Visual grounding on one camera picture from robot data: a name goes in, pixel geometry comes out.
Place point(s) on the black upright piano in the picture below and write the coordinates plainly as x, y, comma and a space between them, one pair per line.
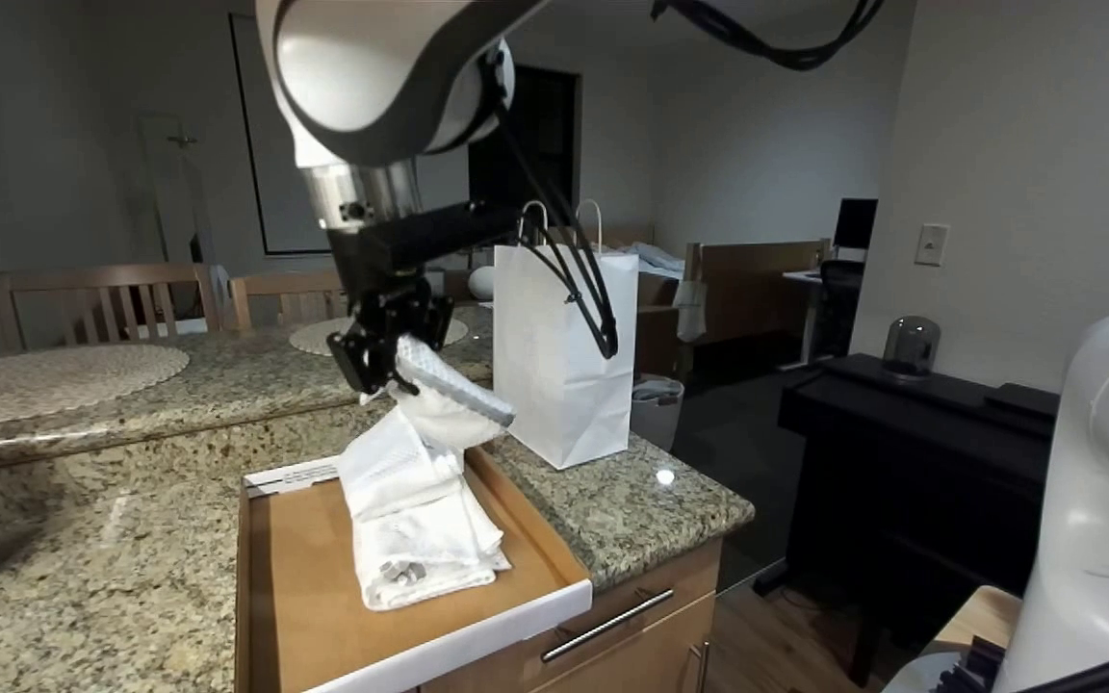
913, 463

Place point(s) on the large round woven placemat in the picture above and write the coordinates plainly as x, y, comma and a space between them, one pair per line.
55, 379

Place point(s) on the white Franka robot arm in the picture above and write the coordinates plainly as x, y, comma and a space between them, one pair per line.
374, 64

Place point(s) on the folded white towel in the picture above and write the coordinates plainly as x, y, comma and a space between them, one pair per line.
434, 562

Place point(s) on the dark computer monitor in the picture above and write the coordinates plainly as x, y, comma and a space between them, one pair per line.
855, 220

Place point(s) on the white light switch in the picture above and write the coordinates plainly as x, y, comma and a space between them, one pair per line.
930, 243

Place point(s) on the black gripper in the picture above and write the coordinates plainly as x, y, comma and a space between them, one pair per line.
388, 281

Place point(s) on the wooden dining chair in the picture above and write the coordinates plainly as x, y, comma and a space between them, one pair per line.
279, 277
104, 275

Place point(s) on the light wooden table corner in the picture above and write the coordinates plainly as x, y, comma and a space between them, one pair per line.
978, 619

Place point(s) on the wooden drawer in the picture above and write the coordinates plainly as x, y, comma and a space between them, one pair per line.
308, 579

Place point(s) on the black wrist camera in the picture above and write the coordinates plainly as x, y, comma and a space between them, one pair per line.
473, 227

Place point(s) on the wooden sideboard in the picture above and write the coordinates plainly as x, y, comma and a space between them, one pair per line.
759, 294

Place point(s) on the grey trash bin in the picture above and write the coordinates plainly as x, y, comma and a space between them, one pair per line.
657, 409

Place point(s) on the potted plant in white pot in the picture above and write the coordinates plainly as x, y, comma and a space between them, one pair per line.
480, 281

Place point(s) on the shiny metal kettle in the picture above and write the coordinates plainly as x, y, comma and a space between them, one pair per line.
909, 343

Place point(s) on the dark window opening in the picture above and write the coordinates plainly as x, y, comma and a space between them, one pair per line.
557, 127

